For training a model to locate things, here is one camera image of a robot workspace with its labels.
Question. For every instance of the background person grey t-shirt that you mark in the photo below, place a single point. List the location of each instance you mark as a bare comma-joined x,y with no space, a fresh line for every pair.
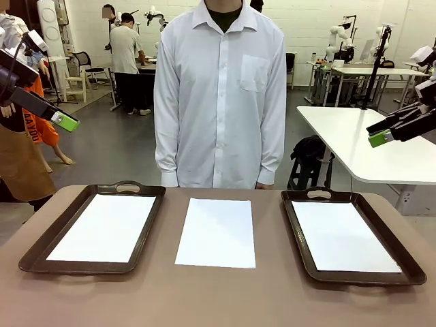
124,47

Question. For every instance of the white folding chair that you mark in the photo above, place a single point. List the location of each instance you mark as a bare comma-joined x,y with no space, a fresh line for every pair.
76,83

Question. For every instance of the white background table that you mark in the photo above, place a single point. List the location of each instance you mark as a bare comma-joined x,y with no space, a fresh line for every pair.
315,64
374,71

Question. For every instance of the dark brown plastic tray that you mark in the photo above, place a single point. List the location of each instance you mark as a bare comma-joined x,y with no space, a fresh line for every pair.
85,268
357,278

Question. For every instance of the background person black clothes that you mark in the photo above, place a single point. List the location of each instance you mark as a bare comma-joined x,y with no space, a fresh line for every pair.
107,34

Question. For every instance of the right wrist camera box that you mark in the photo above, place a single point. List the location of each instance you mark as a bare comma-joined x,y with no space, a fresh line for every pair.
422,56

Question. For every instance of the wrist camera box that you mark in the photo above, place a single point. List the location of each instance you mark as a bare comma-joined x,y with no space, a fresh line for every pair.
422,56
35,41

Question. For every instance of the white standing air conditioner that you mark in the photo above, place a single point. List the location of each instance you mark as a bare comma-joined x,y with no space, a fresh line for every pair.
51,20

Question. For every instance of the black office chair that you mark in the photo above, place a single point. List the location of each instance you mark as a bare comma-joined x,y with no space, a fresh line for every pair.
81,61

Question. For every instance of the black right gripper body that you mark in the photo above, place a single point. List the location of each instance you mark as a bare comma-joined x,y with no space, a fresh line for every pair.
425,119

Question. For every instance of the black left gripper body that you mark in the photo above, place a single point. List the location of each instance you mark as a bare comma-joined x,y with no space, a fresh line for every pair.
17,75

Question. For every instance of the mannequin with orange pants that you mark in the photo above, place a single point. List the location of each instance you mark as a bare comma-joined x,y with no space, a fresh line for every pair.
44,131

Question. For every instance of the background workbench table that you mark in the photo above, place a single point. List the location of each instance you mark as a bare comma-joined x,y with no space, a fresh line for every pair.
146,66

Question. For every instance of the background person dark hair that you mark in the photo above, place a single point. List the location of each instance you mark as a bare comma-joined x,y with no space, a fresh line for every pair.
257,5

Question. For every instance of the black floor tripod stand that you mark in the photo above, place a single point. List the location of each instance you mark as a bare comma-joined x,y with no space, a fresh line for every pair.
64,98

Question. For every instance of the person in white shirt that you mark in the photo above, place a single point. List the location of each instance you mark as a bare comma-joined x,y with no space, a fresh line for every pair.
221,102

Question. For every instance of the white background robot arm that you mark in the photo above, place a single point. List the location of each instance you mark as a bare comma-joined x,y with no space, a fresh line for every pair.
379,37
335,41

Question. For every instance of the white power socket box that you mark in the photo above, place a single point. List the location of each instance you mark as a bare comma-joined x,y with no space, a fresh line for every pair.
407,202

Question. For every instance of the large white table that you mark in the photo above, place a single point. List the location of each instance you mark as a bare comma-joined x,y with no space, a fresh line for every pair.
340,129

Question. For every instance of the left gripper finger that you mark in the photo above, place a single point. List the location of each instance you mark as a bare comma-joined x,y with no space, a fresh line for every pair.
64,122
46,101

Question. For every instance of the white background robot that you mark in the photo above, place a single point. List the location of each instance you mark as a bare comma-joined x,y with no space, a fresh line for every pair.
158,18

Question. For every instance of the black step stool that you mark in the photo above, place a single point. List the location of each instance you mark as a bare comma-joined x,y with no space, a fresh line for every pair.
306,173

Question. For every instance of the white A4 paper sheet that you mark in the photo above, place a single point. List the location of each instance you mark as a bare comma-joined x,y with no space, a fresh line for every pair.
216,235
344,235
102,228

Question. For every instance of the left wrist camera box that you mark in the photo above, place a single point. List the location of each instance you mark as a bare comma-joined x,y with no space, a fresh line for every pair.
35,41

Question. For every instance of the person's left hand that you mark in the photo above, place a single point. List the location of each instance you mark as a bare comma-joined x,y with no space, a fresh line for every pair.
264,187

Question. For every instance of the black tripod pole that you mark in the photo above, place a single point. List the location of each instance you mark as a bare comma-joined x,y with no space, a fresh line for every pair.
376,71

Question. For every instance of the person's right forearm white sleeve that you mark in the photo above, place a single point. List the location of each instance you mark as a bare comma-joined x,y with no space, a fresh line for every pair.
167,153

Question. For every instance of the person's left forearm white sleeve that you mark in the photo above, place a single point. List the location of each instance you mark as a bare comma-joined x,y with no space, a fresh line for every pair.
272,153

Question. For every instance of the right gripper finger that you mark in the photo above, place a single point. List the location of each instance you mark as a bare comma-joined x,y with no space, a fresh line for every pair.
378,139
391,122

